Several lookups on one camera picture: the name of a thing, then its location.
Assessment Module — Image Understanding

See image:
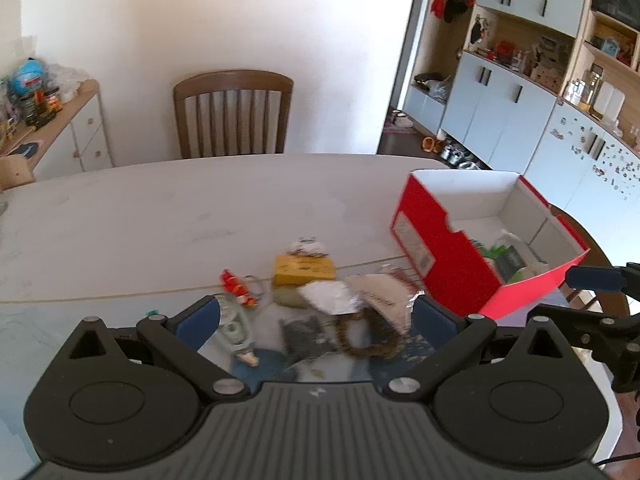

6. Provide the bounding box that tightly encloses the brown fuzzy scrunchie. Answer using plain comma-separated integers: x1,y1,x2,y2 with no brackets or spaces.
333,308,402,360

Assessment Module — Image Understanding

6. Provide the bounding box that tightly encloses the blue globe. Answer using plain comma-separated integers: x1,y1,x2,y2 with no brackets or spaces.
10,58,47,96

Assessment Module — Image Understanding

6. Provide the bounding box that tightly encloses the red cardboard shoe box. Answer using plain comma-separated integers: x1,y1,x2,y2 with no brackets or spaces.
390,169,589,320

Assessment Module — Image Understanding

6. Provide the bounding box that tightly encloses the red yellow toy figure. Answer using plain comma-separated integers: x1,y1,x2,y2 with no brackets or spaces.
219,269,258,308

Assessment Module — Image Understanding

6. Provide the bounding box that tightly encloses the beige oval plush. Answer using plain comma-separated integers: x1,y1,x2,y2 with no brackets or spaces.
271,285,310,309

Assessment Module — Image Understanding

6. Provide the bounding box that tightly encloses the yellow small box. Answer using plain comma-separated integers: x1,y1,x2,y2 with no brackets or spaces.
272,254,336,286

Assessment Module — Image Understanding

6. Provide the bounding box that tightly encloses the white plush tooth badge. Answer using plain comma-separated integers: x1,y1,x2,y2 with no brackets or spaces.
286,237,329,258

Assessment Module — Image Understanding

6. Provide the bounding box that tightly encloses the brown wooden chair far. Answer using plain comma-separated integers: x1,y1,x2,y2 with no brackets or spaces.
172,70,294,159

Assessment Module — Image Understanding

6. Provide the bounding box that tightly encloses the dark glitter zip bag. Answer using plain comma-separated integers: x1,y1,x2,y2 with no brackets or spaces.
280,315,337,363

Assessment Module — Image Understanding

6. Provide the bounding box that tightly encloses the silver foil snack packet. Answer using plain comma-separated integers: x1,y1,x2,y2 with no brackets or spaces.
297,281,361,316

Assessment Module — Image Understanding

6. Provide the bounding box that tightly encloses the white drawer sideboard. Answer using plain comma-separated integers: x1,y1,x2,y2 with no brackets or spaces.
1,79,113,181

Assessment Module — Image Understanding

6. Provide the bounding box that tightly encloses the brown wooden chair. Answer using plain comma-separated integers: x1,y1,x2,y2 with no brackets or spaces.
172,70,294,159
550,205,630,318

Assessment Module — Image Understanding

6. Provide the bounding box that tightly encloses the brown wooden chair right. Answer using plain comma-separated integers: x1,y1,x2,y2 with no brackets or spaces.
550,205,630,318

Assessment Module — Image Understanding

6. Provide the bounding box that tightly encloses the green cat print pouch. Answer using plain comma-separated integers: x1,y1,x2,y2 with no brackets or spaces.
215,294,259,367

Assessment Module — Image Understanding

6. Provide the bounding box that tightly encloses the beige snack packet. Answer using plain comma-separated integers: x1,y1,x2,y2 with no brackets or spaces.
345,274,424,335

